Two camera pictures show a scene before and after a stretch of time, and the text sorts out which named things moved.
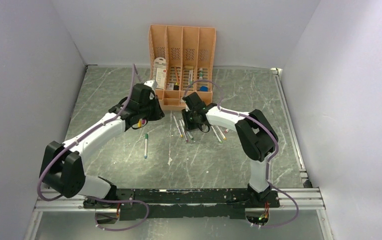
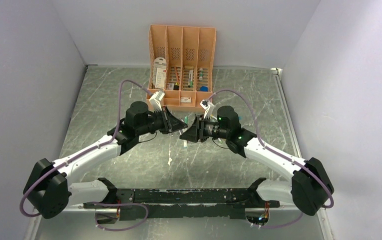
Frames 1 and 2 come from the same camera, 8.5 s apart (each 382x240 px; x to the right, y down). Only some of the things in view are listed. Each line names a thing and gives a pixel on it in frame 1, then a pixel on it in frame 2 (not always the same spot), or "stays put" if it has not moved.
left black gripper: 158,113 to 170,123
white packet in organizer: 160,72 stays put
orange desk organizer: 189,52 stays put
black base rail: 190,203 stays put
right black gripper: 189,126 to 192,134
